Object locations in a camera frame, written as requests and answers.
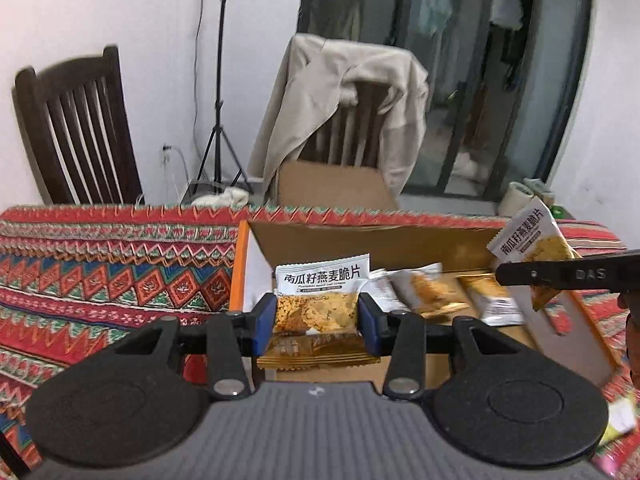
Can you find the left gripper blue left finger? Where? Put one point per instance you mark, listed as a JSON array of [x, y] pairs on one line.
[[232, 336]]

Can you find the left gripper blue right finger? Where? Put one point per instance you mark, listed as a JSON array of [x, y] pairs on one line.
[[400, 335]]

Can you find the oat crisp snack packet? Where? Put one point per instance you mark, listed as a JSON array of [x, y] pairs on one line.
[[531, 235]]

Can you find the person right hand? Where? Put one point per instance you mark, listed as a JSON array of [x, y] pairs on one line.
[[631, 302]]

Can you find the oat crisp packet in box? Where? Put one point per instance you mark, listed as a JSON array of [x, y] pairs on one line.
[[422, 291]]

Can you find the cardboard snack box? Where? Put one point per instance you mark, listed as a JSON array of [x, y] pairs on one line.
[[574, 341]]

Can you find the oat crisp packet right box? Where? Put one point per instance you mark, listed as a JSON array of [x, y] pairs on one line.
[[493, 302]]

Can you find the white crumpled cloth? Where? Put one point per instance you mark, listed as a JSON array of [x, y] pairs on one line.
[[229, 197]]

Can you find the patterned red tablecloth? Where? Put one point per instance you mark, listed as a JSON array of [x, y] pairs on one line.
[[103, 312]]

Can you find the wooden chair with cushion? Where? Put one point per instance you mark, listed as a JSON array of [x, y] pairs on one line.
[[338, 164]]

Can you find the black light stand tripod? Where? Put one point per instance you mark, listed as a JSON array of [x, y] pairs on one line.
[[210, 169]]

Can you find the glass sliding door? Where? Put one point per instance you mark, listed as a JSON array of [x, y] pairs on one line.
[[503, 76]]

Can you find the dark wooden chair left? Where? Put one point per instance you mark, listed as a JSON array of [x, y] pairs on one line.
[[75, 120]]

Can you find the white wall socket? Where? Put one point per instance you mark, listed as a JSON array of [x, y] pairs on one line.
[[166, 149]]

